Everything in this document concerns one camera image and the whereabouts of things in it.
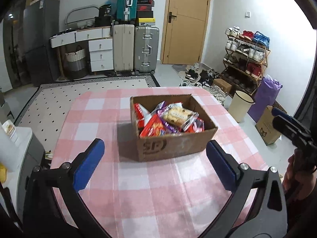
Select clear cake bread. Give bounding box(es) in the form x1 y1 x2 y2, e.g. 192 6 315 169
163 103 199 132

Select purple grape candy bag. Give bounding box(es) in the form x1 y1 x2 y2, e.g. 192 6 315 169
151 101 180 134

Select red triangular chips bag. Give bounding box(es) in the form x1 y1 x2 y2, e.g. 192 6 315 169
140 113 166 138

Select large white red snack bag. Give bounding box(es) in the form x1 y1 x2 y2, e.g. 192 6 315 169
134 103 152 129

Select person's right hand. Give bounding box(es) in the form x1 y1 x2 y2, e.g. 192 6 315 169
282 149 316 201

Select brown paper cat bag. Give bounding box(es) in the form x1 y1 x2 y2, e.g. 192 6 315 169
255 106 282 146

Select purple gift bag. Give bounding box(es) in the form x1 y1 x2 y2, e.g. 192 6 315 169
248 75 283 122

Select cream trash bin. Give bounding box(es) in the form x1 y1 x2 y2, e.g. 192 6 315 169
228 90 255 123

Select wooden shoe rack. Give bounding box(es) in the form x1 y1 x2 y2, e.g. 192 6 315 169
220 26 271 96

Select yellow plastic bag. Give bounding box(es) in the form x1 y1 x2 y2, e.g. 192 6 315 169
0 163 7 184

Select small cardboard box floor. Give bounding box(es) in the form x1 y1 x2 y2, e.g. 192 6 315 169
213 79 232 94

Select grey side cabinet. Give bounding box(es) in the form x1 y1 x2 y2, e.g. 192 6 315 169
2 127 45 220

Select pink plaid tablecloth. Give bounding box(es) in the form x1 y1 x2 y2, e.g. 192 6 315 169
52 87 267 237

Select dotted cream rug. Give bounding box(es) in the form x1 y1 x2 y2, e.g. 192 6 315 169
14 75 159 151

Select SF cardboard box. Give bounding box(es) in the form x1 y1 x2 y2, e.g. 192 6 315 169
130 94 218 162

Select wooden door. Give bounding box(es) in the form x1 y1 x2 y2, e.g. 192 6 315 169
161 0 210 65

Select silver suitcase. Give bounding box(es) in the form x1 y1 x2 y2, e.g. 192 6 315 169
134 26 159 75

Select woven laundry basket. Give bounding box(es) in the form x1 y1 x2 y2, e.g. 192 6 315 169
65 45 88 80

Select stacked shoe boxes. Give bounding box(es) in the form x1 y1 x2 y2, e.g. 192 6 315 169
137 0 156 26

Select beige suitcase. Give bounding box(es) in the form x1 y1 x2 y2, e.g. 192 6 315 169
113 24 135 74

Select teal suitcase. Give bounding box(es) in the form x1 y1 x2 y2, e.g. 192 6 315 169
116 0 137 22

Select white drawer desk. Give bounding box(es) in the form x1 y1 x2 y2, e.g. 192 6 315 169
50 26 114 73

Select dark grey refrigerator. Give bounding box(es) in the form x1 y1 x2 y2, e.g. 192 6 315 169
23 0 60 86

